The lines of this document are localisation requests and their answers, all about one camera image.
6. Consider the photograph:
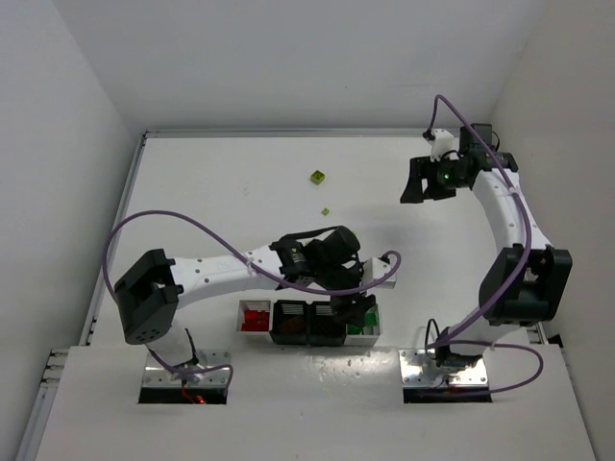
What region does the white bin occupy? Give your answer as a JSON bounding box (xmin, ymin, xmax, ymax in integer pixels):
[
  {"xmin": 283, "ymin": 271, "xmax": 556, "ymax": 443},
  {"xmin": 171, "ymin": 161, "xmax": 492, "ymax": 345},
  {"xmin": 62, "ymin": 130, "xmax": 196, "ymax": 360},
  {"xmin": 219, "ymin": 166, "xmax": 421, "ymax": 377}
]
[
  {"xmin": 344, "ymin": 305, "xmax": 381, "ymax": 348},
  {"xmin": 236, "ymin": 299, "xmax": 274, "ymax": 346}
]

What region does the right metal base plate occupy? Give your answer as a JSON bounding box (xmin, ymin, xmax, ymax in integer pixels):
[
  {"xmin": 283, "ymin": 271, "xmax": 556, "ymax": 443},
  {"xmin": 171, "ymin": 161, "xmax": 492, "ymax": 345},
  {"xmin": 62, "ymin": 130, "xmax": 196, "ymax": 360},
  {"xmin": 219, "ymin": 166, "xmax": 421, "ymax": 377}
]
[{"xmin": 399, "ymin": 349, "xmax": 489, "ymax": 390}]

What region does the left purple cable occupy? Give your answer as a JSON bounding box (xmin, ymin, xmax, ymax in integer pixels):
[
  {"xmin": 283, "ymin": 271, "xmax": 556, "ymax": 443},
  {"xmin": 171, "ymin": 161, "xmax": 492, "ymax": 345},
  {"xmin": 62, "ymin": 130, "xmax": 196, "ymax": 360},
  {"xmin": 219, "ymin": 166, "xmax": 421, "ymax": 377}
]
[{"xmin": 104, "ymin": 209, "xmax": 403, "ymax": 390}]

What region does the black bin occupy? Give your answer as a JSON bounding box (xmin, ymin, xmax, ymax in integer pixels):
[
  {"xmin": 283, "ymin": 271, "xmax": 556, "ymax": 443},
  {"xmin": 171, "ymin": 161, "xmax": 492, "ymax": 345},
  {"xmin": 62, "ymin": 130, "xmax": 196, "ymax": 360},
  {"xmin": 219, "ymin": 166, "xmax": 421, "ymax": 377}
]
[
  {"xmin": 307, "ymin": 302, "xmax": 347, "ymax": 347},
  {"xmin": 270, "ymin": 300, "xmax": 308, "ymax": 346}
]

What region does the right white bin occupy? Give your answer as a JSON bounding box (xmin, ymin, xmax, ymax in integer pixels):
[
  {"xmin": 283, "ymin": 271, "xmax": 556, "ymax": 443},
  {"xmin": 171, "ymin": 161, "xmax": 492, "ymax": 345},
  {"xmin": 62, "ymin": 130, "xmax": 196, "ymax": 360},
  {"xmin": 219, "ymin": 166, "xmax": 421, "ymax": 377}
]
[{"xmin": 344, "ymin": 305, "xmax": 381, "ymax": 348}]

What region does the left black bin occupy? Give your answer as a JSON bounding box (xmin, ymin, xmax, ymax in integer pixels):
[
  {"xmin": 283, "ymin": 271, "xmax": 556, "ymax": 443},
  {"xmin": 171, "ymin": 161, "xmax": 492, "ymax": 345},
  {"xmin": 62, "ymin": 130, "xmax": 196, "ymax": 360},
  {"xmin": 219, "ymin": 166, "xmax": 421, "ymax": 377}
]
[{"xmin": 270, "ymin": 300, "xmax": 308, "ymax": 346}]

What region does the lime brick top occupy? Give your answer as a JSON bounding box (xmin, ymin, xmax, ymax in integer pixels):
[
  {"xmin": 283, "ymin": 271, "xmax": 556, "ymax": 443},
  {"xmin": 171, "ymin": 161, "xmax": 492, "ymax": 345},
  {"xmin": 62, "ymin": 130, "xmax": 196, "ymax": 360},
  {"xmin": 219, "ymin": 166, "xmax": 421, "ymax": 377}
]
[{"xmin": 309, "ymin": 170, "xmax": 326, "ymax": 185}]

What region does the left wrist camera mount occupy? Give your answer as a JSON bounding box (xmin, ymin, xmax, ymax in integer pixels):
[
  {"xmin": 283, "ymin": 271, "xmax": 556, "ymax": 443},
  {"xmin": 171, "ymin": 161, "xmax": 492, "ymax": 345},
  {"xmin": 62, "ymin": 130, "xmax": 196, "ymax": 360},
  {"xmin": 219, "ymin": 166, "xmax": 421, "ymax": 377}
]
[{"xmin": 361, "ymin": 257, "xmax": 400, "ymax": 289}]

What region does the red square brick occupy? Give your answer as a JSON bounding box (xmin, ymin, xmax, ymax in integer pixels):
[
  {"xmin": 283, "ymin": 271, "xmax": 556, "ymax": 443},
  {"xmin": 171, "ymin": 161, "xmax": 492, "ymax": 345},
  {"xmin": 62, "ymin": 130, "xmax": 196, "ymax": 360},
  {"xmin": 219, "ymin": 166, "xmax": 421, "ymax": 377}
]
[{"xmin": 244, "ymin": 309, "xmax": 270, "ymax": 323}]

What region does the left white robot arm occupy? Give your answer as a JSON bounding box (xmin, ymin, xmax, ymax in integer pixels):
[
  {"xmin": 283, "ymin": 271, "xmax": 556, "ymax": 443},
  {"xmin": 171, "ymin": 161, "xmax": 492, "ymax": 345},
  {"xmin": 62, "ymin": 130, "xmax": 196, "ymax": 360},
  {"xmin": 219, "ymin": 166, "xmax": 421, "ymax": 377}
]
[{"xmin": 113, "ymin": 226, "xmax": 376, "ymax": 367}]

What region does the metal base plate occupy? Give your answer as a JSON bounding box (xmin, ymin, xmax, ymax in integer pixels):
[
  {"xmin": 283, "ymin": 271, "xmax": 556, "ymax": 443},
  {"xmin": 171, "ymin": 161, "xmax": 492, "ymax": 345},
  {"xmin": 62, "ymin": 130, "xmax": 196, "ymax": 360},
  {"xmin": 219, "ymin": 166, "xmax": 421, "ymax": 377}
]
[
  {"xmin": 399, "ymin": 349, "xmax": 489, "ymax": 390},
  {"xmin": 142, "ymin": 350, "xmax": 234, "ymax": 389}
]

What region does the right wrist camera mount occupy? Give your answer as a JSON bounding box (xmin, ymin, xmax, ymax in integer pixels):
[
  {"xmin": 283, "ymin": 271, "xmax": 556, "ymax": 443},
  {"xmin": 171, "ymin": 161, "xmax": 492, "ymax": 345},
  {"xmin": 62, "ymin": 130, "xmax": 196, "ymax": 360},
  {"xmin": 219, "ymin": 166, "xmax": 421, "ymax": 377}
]
[{"xmin": 423, "ymin": 129, "xmax": 455, "ymax": 161}]

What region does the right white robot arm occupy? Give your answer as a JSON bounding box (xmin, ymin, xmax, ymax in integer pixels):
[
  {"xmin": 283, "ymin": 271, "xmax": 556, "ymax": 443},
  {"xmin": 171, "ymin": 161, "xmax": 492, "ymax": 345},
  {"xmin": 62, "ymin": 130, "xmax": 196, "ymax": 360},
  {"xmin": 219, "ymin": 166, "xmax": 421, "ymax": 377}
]
[{"xmin": 400, "ymin": 124, "xmax": 573, "ymax": 369}]

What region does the green long brick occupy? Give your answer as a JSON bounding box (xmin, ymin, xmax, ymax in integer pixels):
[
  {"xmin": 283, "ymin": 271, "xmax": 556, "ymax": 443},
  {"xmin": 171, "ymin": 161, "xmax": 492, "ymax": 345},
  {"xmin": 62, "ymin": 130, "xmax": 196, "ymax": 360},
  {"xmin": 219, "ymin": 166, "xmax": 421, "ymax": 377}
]
[{"xmin": 364, "ymin": 312, "xmax": 379, "ymax": 328}]

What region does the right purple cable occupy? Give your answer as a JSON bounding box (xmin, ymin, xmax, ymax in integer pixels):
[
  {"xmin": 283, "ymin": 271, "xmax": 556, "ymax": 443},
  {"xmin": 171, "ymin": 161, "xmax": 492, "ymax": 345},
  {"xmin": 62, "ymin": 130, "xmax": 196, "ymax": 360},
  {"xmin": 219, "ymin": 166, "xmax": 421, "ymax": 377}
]
[{"xmin": 425, "ymin": 94, "xmax": 545, "ymax": 398}]

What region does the purple cable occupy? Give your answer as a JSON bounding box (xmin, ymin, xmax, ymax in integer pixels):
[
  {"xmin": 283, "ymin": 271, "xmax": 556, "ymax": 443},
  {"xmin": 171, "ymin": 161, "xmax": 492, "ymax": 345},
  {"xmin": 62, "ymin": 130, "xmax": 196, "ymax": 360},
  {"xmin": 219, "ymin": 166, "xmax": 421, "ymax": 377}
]
[
  {"xmin": 425, "ymin": 94, "xmax": 545, "ymax": 398},
  {"xmin": 104, "ymin": 209, "xmax": 403, "ymax": 390}
]

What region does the red long brick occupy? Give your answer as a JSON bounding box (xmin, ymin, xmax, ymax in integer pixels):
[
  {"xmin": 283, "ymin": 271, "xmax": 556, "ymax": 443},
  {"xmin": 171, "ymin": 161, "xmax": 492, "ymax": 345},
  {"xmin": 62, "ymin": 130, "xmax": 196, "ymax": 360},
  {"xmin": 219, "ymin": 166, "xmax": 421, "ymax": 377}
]
[{"xmin": 241, "ymin": 322, "xmax": 269, "ymax": 332}]

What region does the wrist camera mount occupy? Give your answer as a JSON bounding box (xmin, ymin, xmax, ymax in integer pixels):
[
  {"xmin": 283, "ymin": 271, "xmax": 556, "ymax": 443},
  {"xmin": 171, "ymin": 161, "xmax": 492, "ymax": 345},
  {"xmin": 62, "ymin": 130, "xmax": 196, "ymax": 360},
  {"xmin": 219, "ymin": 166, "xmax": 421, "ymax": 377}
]
[
  {"xmin": 361, "ymin": 257, "xmax": 400, "ymax": 289},
  {"xmin": 423, "ymin": 129, "xmax": 455, "ymax": 161}
]

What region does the left white bin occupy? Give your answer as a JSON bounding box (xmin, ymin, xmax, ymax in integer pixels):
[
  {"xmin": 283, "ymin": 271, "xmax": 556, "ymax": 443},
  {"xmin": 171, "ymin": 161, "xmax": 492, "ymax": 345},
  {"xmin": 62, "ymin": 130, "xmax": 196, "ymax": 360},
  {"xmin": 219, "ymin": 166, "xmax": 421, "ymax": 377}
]
[{"xmin": 236, "ymin": 299, "xmax": 274, "ymax": 346}]

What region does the orange brick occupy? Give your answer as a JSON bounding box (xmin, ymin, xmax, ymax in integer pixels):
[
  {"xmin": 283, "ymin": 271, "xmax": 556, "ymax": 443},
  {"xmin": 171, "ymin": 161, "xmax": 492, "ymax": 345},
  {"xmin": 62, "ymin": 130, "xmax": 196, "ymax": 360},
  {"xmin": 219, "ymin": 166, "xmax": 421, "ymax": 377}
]
[{"xmin": 279, "ymin": 317, "xmax": 306, "ymax": 335}]

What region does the right black bin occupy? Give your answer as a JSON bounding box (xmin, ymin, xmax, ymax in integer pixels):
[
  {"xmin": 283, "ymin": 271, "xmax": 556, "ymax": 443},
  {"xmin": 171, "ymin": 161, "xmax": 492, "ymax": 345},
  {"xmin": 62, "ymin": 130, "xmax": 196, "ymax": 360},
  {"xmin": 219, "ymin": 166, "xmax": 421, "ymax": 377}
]
[{"xmin": 307, "ymin": 302, "xmax": 347, "ymax": 347}]

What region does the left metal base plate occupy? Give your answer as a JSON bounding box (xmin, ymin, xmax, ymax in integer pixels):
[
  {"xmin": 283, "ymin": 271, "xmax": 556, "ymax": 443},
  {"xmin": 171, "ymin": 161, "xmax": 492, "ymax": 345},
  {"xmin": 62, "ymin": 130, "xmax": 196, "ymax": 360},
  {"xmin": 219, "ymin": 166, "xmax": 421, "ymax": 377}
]
[{"xmin": 142, "ymin": 350, "xmax": 234, "ymax": 389}]

